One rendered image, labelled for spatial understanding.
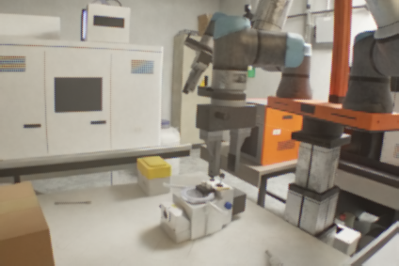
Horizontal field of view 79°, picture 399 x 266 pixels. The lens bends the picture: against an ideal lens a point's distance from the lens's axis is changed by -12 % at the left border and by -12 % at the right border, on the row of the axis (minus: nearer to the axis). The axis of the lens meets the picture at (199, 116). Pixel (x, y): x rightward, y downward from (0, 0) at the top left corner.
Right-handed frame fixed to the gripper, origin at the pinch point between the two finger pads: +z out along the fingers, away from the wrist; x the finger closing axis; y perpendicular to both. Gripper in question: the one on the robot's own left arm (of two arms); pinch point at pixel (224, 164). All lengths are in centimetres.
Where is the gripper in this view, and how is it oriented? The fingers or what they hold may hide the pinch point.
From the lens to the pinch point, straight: 60.8
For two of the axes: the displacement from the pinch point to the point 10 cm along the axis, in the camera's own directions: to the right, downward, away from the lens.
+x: 8.3, -0.5, 5.6
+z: -0.4, 9.9, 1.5
